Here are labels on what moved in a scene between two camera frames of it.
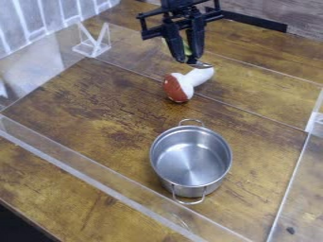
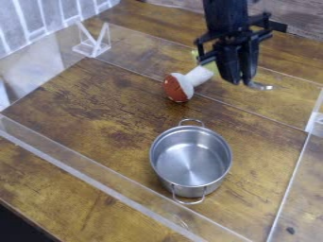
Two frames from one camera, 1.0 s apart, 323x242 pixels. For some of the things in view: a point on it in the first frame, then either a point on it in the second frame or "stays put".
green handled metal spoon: x=198 y=63 to x=256 y=85
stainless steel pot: x=191 y=157 stays put
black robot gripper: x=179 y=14 to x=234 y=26
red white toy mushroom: x=179 y=85 stays put
